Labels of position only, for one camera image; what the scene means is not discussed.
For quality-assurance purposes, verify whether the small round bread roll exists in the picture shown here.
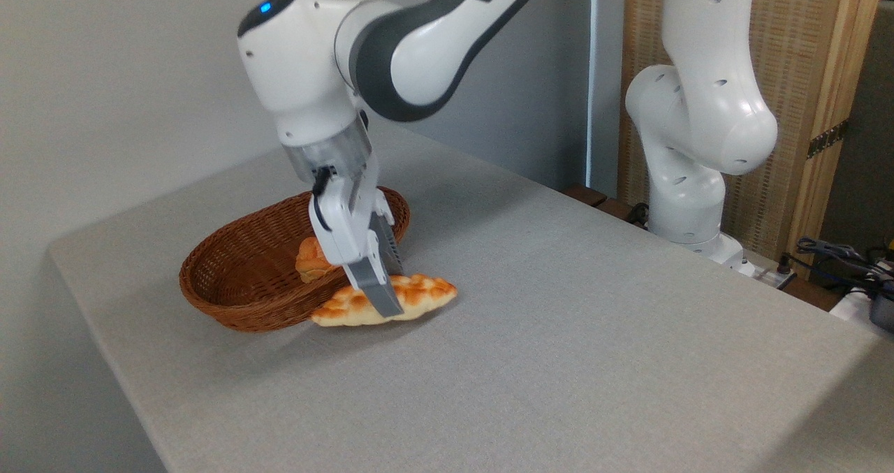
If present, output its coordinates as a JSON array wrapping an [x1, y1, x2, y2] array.
[[295, 236, 338, 284]]

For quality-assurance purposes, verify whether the brown wicker basket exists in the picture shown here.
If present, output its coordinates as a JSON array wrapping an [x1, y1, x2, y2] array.
[[179, 185, 411, 333]]

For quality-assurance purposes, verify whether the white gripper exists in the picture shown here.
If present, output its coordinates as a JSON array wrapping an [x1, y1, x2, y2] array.
[[309, 153, 405, 319]]

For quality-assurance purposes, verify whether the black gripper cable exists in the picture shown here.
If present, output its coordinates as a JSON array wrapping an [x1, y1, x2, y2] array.
[[312, 168, 335, 233]]

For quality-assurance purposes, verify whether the metal screen hinge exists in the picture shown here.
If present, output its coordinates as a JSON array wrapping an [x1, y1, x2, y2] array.
[[807, 118, 850, 159]]

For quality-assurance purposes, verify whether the black cable bundle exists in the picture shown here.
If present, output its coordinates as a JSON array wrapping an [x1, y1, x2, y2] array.
[[795, 236, 894, 286]]

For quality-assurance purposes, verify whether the white vertical trim strip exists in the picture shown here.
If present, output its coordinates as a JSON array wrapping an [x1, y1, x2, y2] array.
[[585, 0, 603, 189]]

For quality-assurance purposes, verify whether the woven screen with wooden frame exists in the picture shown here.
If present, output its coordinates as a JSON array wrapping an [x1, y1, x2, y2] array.
[[618, 0, 885, 278]]

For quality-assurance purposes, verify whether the long braided bread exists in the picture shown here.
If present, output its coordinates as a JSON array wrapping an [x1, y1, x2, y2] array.
[[310, 274, 458, 328]]

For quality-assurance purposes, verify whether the grey box device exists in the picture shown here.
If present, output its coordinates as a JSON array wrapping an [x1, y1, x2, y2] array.
[[868, 293, 894, 334]]

